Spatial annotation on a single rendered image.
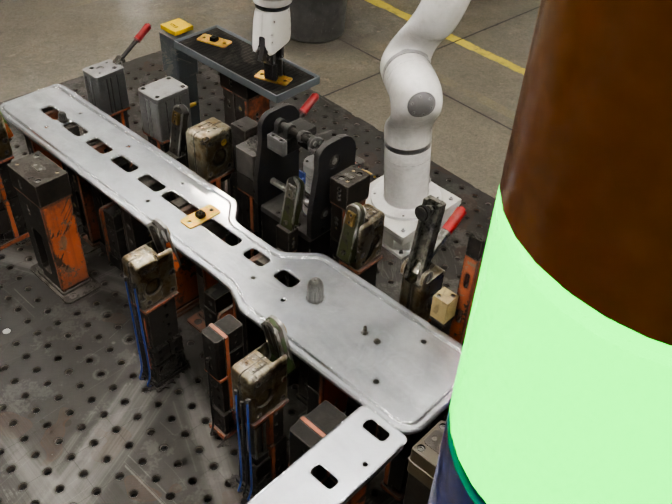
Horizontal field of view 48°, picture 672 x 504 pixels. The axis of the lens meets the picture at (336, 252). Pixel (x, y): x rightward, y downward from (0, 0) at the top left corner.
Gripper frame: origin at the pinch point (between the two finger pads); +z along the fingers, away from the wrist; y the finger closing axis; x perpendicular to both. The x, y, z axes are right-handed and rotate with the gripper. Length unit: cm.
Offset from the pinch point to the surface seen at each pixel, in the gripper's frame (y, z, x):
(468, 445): 130, -70, 76
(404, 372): 55, 19, 55
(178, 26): -12.1, 2.4, -33.9
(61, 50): -160, 118, -223
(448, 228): 29, 6, 52
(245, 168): 18.8, 15.1, 2.9
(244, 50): -8.9, 2.5, -12.8
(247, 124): 11.5, 8.7, -0.5
